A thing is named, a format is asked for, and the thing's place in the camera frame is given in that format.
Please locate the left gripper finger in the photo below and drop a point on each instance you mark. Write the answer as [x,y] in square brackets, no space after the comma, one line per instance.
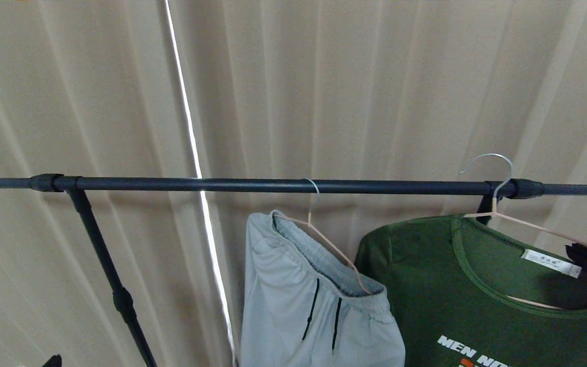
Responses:
[53,362]

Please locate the beige curtain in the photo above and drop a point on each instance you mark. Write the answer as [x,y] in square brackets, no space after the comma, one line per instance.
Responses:
[324,76]

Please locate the green printed shirt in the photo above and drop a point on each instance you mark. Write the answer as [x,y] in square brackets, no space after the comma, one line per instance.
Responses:
[426,285]

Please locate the black clothes rack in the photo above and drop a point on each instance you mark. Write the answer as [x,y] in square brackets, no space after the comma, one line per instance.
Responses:
[273,185]

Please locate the pink clothes hanger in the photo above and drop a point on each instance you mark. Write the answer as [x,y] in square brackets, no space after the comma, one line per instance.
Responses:
[309,220]
[494,206]

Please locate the pale grey shorts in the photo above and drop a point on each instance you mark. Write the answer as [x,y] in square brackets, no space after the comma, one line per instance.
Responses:
[283,306]

